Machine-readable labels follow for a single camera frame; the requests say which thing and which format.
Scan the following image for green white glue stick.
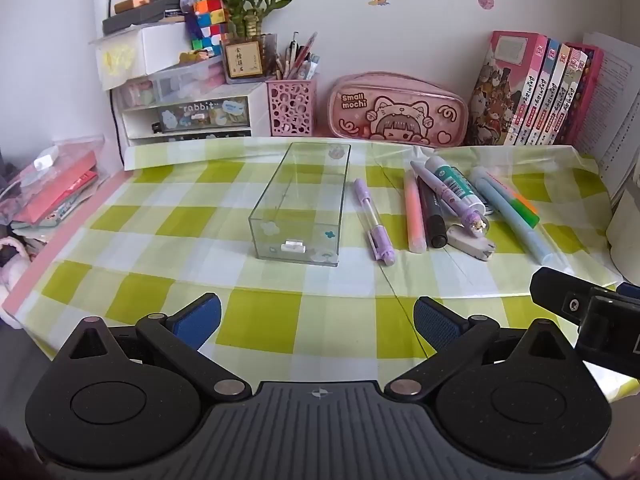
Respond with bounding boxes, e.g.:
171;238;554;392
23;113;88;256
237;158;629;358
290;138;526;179
425;156;485;217

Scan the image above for purple clip pen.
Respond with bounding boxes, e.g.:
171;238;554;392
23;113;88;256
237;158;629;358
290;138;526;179
354;178;397;266

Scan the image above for pink spine book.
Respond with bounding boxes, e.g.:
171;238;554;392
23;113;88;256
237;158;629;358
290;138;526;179
542;47;588;146
515;40;561;146
527;44;572;146

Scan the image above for dark grey flat box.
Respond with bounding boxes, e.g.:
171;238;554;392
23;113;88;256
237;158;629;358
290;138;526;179
102;0;183;36

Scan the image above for white storage box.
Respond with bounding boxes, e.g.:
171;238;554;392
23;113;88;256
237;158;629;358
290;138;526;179
90;25;193;91

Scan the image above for black marker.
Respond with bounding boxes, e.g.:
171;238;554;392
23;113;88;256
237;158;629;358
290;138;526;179
417;176;447;249

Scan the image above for pink cartoon pencil case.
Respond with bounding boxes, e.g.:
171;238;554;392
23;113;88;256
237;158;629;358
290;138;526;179
327;72;469;148

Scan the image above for light blue pen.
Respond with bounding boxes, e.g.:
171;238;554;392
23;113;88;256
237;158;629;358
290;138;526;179
469;167;557;266

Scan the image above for pink perforated pen holder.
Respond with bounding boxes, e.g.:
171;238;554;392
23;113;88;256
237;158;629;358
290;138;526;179
266;74;318;137

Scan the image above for clear plastic case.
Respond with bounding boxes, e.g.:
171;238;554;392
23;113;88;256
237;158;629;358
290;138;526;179
0;135;106;226

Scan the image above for small clear storage box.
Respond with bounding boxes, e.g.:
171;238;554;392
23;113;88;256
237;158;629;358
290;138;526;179
111;77;158;111

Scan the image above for pink book slipcase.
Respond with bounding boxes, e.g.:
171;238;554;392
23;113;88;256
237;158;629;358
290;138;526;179
555;44;603;146

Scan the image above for purple pen with charm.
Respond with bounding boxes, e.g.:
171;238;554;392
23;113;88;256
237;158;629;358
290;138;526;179
411;160;491;237

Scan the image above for bamboo plant in glass pot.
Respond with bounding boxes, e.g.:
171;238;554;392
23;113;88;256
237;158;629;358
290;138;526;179
212;0;293;85

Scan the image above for green white checkered tablecloth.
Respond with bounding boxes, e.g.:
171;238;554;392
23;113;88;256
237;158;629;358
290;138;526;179
2;141;640;401

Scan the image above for white drawer organizer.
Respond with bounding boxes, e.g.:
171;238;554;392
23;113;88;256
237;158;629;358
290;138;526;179
114;82;271;147

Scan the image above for printed paper sheets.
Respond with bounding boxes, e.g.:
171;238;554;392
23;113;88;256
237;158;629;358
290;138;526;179
582;32;640;211

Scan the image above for colourful puzzle cube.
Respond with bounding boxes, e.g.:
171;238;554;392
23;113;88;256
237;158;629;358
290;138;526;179
185;0;230;56

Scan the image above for pink highlighter pen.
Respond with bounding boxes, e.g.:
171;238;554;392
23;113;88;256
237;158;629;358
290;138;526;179
404;170;428;254

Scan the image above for white eraser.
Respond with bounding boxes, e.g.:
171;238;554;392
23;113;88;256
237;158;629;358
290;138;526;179
446;225;497;261

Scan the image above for clear plastic stationery box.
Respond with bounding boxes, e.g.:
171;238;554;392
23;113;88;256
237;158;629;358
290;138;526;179
248;142;352;267

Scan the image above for clear lidded storage box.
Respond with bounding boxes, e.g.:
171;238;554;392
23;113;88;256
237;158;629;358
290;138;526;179
150;57;226;103

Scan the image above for pink plush item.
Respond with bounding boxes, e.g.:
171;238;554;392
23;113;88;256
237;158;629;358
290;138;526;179
0;237;27;301

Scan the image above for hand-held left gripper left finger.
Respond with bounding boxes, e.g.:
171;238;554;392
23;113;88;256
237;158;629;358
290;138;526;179
52;294;252;401

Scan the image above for bunch of pens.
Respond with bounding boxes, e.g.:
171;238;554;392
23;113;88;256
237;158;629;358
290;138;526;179
272;31;321;81

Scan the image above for orange highlighter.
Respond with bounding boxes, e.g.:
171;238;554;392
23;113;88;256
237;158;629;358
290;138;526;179
500;180;538;213

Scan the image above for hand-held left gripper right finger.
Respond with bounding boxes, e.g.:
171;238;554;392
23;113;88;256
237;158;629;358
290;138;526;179
384;296;587;401

